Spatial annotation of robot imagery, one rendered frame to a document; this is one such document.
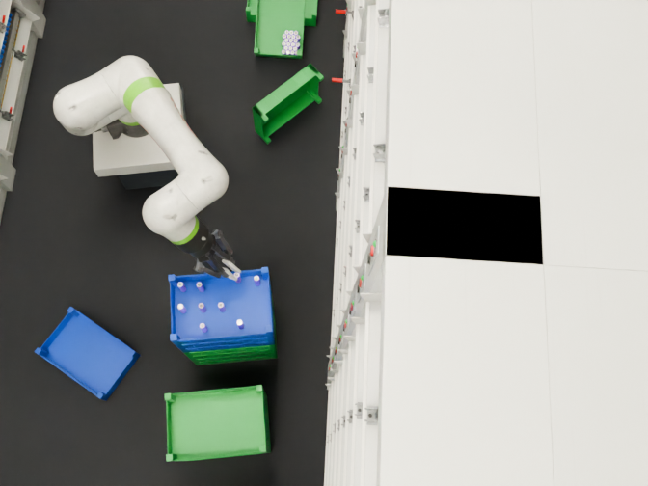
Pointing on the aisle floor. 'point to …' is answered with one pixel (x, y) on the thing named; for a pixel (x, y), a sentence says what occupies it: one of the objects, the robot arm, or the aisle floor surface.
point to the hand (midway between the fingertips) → (229, 269)
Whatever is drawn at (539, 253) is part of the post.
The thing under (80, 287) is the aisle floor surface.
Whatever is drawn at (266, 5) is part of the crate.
